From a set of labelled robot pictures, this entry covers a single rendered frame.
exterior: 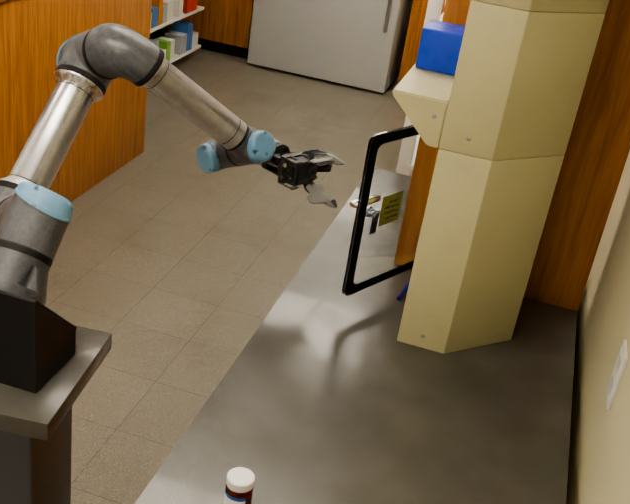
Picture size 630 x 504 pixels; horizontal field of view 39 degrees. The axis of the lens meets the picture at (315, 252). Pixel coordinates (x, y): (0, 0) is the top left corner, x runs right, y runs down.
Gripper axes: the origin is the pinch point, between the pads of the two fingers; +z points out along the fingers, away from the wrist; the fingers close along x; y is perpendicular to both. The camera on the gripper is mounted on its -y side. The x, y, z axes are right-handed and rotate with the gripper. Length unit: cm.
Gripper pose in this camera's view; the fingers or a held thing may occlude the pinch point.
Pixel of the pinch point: (340, 184)
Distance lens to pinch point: 211.2
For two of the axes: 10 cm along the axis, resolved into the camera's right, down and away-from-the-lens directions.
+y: -6.9, 2.5, -6.8
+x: 1.4, -8.8, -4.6
